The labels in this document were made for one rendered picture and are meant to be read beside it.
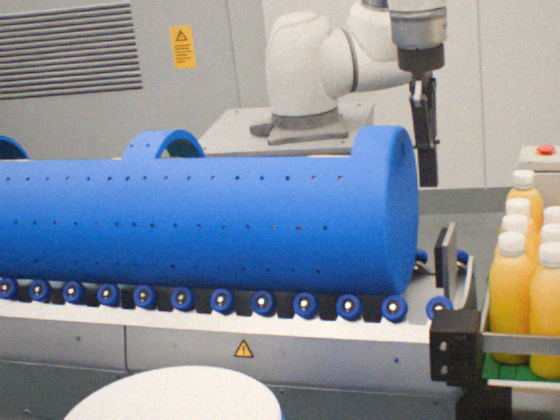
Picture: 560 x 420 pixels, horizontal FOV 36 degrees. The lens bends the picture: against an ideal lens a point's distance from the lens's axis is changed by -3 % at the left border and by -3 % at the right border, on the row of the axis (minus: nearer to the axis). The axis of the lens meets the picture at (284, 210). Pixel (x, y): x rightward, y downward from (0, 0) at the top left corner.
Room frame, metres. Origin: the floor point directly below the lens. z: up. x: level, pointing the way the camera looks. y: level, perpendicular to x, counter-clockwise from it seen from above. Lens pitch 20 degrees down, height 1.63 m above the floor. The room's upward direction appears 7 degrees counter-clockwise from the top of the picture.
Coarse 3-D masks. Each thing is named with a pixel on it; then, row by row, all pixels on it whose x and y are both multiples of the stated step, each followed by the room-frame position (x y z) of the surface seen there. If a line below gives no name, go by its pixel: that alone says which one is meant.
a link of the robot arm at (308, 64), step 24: (288, 24) 1.96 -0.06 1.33; (312, 24) 1.95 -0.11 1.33; (288, 48) 1.93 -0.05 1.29; (312, 48) 1.93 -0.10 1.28; (336, 48) 1.95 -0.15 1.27; (288, 72) 1.93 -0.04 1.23; (312, 72) 1.93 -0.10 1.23; (336, 72) 1.94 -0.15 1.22; (288, 96) 1.93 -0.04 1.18; (312, 96) 1.93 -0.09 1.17; (336, 96) 1.96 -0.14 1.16
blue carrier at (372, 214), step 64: (384, 128) 1.39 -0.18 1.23; (0, 192) 1.51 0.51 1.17; (64, 192) 1.46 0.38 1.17; (128, 192) 1.42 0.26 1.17; (192, 192) 1.38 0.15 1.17; (256, 192) 1.34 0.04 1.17; (320, 192) 1.31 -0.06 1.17; (384, 192) 1.27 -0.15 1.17; (0, 256) 1.51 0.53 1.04; (64, 256) 1.45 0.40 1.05; (128, 256) 1.41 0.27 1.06; (192, 256) 1.36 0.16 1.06; (256, 256) 1.32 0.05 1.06; (320, 256) 1.29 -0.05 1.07; (384, 256) 1.25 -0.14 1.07
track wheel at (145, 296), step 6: (138, 288) 1.45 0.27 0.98; (144, 288) 1.44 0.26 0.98; (150, 288) 1.44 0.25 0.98; (138, 294) 1.44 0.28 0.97; (144, 294) 1.44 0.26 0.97; (150, 294) 1.43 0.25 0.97; (156, 294) 1.44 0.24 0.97; (138, 300) 1.43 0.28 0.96; (144, 300) 1.43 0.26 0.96; (150, 300) 1.43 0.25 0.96; (156, 300) 1.43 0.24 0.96; (144, 306) 1.42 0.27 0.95; (150, 306) 1.43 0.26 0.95
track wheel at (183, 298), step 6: (180, 288) 1.42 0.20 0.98; (186, 288) 1.42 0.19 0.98; (174, 294) 1.42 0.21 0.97; (180, 294) 1.42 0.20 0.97; (186, 294) 1.41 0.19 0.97; (192, 294) 1.41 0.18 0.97; (174, 300) 1.41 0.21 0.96; (180, 300) 1.41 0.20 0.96; (186, 300) 1.41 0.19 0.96; (192, 300) 1.40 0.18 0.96; (174, 306) 1.41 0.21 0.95; (180, 306) 1.40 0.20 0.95; (186, 306) 1.40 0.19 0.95; (192, 306) 1.41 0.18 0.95
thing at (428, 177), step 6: (420, 150) 1.38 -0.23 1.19; (432, 150) 1.38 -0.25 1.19; (420, 156) 1.38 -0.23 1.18; (432, 156) 1.38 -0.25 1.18; (420, 162) 1.38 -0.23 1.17; (432, 162) 1.38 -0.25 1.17; (420, 168) 1.38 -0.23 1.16; (426, 168) 1.38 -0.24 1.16; (432, 168) 1.38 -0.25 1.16; (420, 174) 1.38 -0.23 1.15; (426, 174) 1.38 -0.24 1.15; (432, 174) 1.38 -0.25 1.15; (420, 180) 1.38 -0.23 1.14; (426, 180) 1.38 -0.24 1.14; (432, 180) 1.38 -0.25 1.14; (420, 186) 1.38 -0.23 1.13; (426, 186) 1.38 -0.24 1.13; (432, 186) 1.38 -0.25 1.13
